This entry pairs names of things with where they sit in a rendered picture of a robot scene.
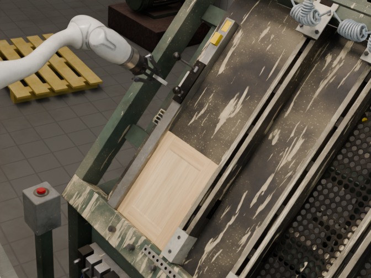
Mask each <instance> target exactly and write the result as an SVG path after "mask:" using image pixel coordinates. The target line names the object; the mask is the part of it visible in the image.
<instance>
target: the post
mask: <svg viewBox="0 0 371 278"><path fill-rule="evenodd" d="M35 250H36V268H37V277H38V278H54V257H53V243H52V230H51V231H48V232H46V233H44V234H41V235H39V236H37V235H36V234H35Z"/></svg>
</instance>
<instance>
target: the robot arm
mask: <svg viewBox="0 0 371 278"><path fill-rule="evenodd" d="M65 46H72V47H73V48H74V49H76V50H78V49H82V50H93V51H94V52H95V53H96V54H97V55H98V56H100V57H101V58H103V59H105V60H107V61H109V62H111V63H115V64H116V65H118V66H120V67H122V68H124V69H126V70H129V71H131V72H132V73H133V75H134V77H132V80H133V81H134V82H143V83H147V84H153V82H156V83H157V84H159V83H160V82H161V83H162V84H164V85H165V86H166V85H167V84H168V83H167V82H166V81H164V80H163V76H162V75H161V74H160V71H161V69H160V67H159V66H158V64H157V63H156V61H155V60H154V58H153V55H151V54H150V53H148V54H147V56H141V55H140V54H139V52H138V50H137V49H135V48H133V47H132V46H131V45H130V44H128V43H127V41H126V40H125V39H124V38H123V37H122V36H120V35H119V34H118V33H117V32H115V31H114V30H112V29H109V28H107V27H106V26H105V25H104V24H102V23H101V22H99V21H98V20H96V19H94V18H92V17H90V16H87V15H78V16H75V17H73V18H72V19H71V21H70V23H69V25H68V27H67V29H65V30H63V31H60V32H58V33H56V34H54V35H52V36H50V37H49V38H48V39H47V40H45V41H44V42H43V43H42V44H41V45H40V46H38V47H37V48H36V49H35V50H34V51H33V52H31V53H30V54H29V55H27V56H25V57H23V58H20V59H18V60H10V61H0V89H2V88H4V87H6V86H8V85H10V84H13V83H15V82H17V81H19V80H22V79H24V78H26V77H29V76H31V75H32V74H34V73H35V72H37V71H38V70H39V69H41V68H42V67H43V66H44V65H45V64H46V63H47V61H48V60H49V59H50V58H51V57H52V56H53V55H54V54H55V53H56V52H57V51H58V50H59V49H60V48H62V47H65ZM148 60H149V61H150V62H151V64H152V65H153V66H154V68H155V70H154V69H152V68H151V67H149V64H148ZM147 69H148V70H149V71H151V72H152V73H154V75H153V76H151V75H149V74H148V73H147V72H146V70H147ZM141 74H144V75H145V76H147V77H149V78H150V79H144V78H141V77H138V75H141Z"/></svg>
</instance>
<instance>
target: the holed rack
mask: <svg viewBox="0 0 371 278"><path fill-rule="evenodd" d="M142 251H143V252H144V253H145V254H146V255H147V256H148V257H149V258H150V259H151V260H152V261H153V262H154V263H155V264H156V265H157V266H158V267H159V268H160V269H162V270H163V271H164V272H165V273H166V274H167V275H168V276H169V277H170V278H182V277H181V276H179V275H178V274H177V273H176V272H175V271H174V270H173V269H172V268H171V267H170V266H169V265H168V264H167V263H166V262H164V261H163V260H162V259H161V258H160V257H159V256H158V255H157V254H156V253H155V252H154V251H153V250H152V249H151V248H149V247H148V246H147V245H146V244H145V246H144V247H143V249H142Z"/></svg>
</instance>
